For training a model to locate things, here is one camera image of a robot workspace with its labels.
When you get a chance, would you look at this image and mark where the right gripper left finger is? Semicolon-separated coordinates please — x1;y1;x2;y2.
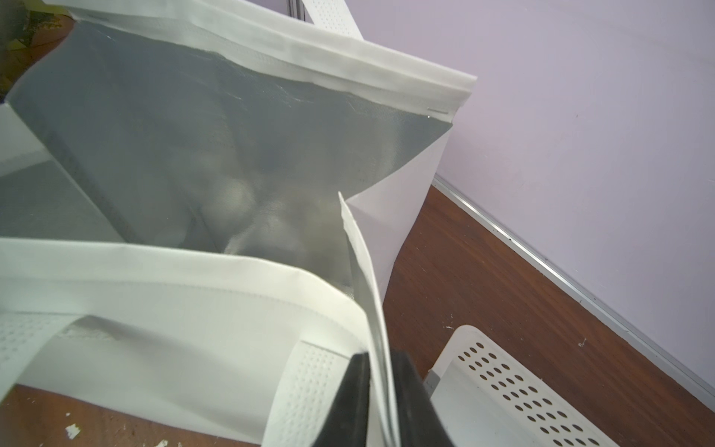
313;353;371;447

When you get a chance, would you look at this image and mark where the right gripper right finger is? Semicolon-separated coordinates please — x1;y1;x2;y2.
391;349;454;447

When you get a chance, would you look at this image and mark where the white perforated plastic basket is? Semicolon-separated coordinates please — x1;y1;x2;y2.
425;325;616;447

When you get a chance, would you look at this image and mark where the white insulated delivery bag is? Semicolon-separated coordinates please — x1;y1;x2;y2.
1;1;476;446

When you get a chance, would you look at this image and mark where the artificial flower plant bouquet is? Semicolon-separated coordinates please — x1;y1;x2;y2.
1;0;74;102

